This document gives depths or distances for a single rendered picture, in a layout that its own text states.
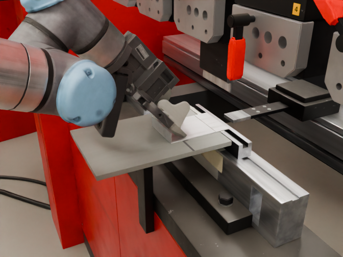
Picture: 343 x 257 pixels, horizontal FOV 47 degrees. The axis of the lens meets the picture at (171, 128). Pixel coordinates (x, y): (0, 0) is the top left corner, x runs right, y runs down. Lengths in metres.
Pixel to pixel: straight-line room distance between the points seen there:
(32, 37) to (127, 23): 1.04
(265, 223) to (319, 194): 1.72
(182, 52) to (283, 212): 0.86
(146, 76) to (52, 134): 1.03
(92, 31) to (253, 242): 0.44
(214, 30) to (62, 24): 0.26
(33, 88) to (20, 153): 2.41
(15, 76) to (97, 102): 0.09
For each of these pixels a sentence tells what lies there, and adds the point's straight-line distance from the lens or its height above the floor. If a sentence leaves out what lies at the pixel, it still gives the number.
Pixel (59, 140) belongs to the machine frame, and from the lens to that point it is 1.67.
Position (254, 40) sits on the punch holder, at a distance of 0.60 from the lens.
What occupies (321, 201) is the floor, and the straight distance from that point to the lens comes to 2.37.
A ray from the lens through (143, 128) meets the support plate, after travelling 0.78.
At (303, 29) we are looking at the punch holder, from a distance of 0.53.
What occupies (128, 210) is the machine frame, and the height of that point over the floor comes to 0.71.
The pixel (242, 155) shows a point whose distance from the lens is 0.75.
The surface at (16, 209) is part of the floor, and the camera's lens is 2.31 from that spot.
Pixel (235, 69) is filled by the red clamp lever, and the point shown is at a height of 1.17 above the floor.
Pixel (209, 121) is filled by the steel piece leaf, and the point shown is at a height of 1.00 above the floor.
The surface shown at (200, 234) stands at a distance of 0.72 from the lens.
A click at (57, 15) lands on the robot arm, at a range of 0.59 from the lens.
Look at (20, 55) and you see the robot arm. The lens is 0.43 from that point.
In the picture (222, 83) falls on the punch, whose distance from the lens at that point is 0.77.
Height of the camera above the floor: 1.36
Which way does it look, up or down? 27 degrees down
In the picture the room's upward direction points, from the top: straight up
